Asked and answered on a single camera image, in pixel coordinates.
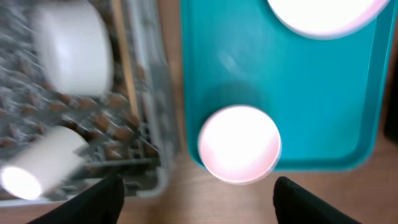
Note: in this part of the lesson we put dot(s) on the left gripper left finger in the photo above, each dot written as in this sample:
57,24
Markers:
101,203

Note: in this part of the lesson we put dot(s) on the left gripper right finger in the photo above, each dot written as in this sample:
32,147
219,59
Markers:
294,204

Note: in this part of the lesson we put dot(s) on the white cup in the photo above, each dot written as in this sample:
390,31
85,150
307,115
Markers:
44,165

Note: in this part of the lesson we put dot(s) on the small pink saucer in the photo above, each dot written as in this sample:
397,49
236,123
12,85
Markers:
239,144

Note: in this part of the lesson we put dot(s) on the grey bowl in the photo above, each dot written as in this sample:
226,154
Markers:
74,48

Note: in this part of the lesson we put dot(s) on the wooden chopstick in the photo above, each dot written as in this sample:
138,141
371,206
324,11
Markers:
125,55

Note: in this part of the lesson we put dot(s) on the grey plastic dish rack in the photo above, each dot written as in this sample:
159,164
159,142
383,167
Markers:
140,150

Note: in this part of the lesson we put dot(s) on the teal serving tray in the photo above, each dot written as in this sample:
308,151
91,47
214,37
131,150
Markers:
325,96

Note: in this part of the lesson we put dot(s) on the large white plate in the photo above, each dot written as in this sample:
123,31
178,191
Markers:
326,19

